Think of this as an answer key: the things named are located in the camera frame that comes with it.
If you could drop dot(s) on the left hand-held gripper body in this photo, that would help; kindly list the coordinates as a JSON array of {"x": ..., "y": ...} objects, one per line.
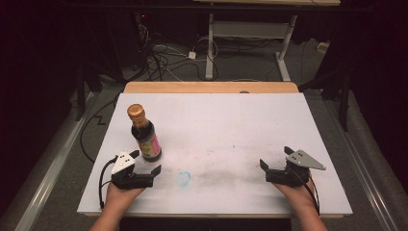
[{"x": 128, "y": 174}]

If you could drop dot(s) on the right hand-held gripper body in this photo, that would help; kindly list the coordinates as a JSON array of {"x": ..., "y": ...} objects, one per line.
[{"x": 293, "y": 170}]

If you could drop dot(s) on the dark sauce bottle gold cap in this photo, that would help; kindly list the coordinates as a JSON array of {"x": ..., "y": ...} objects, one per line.
[{"x": 145, "y": 136}]

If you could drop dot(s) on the person's left hand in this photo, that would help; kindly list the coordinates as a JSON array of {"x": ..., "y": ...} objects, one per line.
[{"x": 123, "y": 197}]

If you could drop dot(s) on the person's right hand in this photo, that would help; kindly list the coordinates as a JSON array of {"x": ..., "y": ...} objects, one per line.
[{"x": 296, "y": 194}]

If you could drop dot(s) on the white board table cover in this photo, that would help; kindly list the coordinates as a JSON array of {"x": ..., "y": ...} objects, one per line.
[{"x": 224, "y": 150}]

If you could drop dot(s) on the black stand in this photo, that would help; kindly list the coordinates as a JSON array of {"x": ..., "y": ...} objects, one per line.
[
  {"x": 81, "y": 93},
  {"x": 340, "y": 93}
]

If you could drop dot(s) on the wooden table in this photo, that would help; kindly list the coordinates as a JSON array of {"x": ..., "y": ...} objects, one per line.
[{"x": 211, "y": 87}]

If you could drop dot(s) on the white power adapter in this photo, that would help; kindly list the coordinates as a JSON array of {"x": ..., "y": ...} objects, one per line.
[{"x": 191, "y": 55}]

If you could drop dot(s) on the grey metal floor rail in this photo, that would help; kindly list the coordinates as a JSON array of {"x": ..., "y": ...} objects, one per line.
[
  {"x": 362, "y": 166},
  {"x": 48, "y": 166}
]

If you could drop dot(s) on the white metal desk frame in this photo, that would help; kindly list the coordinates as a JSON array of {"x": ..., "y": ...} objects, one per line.
[{"x": 250, "y": 32}]

